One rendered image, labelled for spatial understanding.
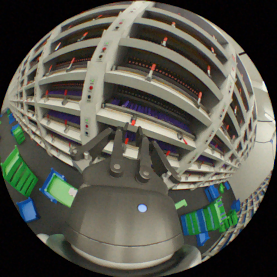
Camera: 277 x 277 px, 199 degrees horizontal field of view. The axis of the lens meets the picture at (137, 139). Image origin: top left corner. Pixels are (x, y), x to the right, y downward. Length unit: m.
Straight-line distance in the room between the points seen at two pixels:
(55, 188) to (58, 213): 0.25
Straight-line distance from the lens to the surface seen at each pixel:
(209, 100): 0.65
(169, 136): 0.42
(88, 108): 0.41
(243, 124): 1.25
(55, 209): 0.96
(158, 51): 0.41
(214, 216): 0.93
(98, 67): 0.40
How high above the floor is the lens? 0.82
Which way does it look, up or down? 32 degrees down
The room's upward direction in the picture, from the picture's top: 22 degrees clockwise
